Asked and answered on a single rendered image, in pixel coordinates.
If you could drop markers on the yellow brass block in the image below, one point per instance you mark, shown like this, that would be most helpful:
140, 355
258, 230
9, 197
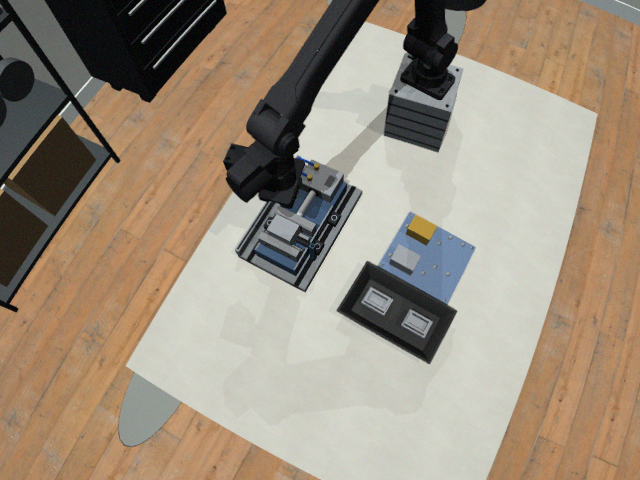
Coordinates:
421, 229

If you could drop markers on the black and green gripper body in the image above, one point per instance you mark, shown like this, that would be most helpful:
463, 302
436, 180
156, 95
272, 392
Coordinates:
287, 186

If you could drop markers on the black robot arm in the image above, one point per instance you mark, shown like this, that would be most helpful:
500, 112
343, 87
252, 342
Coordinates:
294, 93

